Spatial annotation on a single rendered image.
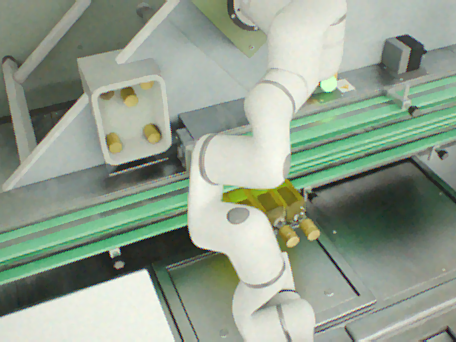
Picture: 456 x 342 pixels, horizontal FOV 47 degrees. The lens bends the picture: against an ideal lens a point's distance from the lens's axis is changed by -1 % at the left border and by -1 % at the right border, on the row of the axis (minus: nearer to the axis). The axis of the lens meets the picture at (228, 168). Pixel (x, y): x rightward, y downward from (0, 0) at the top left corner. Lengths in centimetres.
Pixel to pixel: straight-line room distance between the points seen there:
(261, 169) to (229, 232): 11
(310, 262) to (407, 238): 31
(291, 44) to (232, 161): 21
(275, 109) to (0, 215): 80
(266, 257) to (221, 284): 51
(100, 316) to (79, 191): 31
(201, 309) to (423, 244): 65
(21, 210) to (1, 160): 56
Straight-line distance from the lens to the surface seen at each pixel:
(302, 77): 92
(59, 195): 139
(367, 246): 153
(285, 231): 129
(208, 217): 87
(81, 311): 137
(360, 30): 159
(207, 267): 140
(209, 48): 137
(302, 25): 90
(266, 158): 80
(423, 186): 175
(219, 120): 139
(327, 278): 139
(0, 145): 200
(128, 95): 129
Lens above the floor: 189
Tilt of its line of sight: 45 degrees down
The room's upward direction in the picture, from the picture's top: 146 degrees clockwise
